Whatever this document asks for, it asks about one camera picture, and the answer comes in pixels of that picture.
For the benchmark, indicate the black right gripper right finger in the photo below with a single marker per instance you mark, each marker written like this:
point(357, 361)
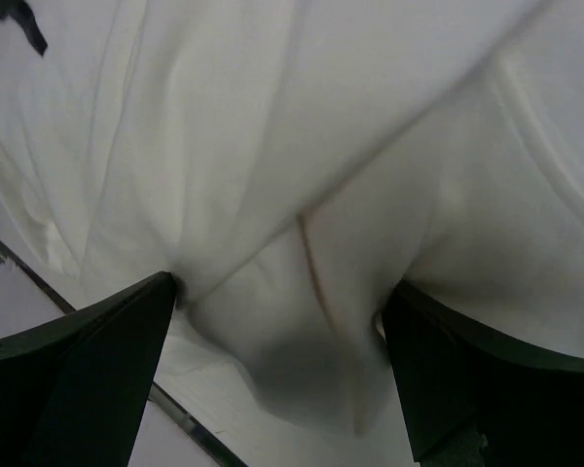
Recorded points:
point(451, 372)

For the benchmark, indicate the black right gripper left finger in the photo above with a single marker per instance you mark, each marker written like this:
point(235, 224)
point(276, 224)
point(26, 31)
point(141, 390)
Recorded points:
point(73, 390)

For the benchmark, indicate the white printed t shirt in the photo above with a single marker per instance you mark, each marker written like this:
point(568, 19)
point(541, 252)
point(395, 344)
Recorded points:
point(291, 162)

